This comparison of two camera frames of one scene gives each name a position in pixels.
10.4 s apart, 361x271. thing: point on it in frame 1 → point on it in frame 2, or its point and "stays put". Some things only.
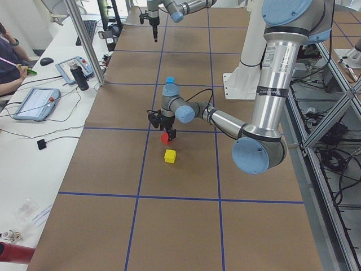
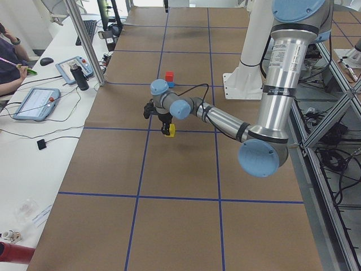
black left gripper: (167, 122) stays put
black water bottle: (79, 76) stays put
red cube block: (164, 137) → (169, 76)
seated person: (14, 63) stays put
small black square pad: (42, 144) stays put
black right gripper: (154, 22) → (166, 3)
